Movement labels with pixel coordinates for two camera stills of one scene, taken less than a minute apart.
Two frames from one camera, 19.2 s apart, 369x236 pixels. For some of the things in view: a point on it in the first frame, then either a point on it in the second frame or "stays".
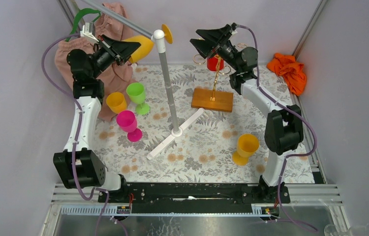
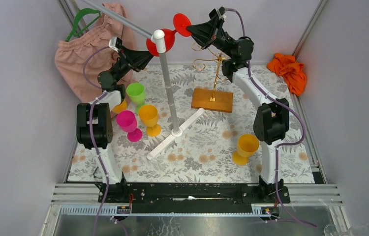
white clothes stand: (158, 37) stays
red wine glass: (211, 64) → (181, 22)
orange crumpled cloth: (294, 72) stays
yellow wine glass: (247, 144) stays
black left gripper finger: (121, 50) → (138, 59)
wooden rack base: (201, 99) stays
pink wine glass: (127, 121) stays
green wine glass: (136, 92) stays
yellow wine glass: (144, 51) → (148, 115)
